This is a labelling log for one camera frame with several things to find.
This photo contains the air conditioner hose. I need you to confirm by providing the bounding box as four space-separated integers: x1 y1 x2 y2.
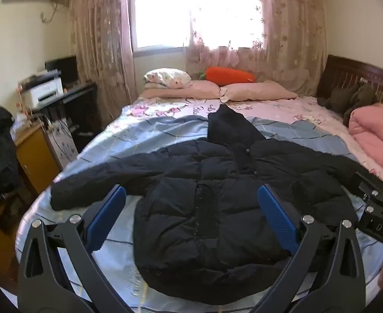
41 0 69 23

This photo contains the bright window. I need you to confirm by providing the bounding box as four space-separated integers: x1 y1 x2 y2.
131 0 267 51

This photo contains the folded pink quilt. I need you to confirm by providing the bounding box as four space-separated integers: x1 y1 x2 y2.
348 103 383 173

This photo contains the light blue checked duvet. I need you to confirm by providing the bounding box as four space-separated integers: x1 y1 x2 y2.
15 106 383 313

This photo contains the pink floral lace curtain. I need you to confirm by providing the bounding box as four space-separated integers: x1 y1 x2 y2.
68 0 138 131
183 0 328 97

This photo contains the black puffer jacket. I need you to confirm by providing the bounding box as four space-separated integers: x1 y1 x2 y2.
50 104 375 305

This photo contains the black computer monitor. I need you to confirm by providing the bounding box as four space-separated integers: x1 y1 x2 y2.
44 55 78 85

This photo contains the black computer desk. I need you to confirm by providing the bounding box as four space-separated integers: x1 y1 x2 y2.
31 83 101 152

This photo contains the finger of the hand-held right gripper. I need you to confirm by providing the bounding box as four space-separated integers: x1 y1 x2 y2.
354 169 383 208

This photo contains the dark wooden headboard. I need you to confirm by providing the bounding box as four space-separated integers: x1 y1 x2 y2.
315 54 383 115

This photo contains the white printer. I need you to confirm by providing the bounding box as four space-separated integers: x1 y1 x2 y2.
23 75 64 107

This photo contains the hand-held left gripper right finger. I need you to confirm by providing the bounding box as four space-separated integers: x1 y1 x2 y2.
257 184 366 313

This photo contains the white floral pillow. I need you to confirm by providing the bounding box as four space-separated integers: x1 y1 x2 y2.
144 68 192 89

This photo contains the dark olive cloth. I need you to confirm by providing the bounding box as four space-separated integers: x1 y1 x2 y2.
322 83 376 126

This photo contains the orange carrot plush toy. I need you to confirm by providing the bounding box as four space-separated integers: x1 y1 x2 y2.
198 67 256 83

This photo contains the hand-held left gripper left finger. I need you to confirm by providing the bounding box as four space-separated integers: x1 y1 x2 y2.
17 184 127 313

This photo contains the yellow wooden cabinet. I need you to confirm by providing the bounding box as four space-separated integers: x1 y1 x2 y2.
13 121 63 196

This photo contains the white floral board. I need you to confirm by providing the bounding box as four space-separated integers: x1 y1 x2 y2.
44 117 79 170

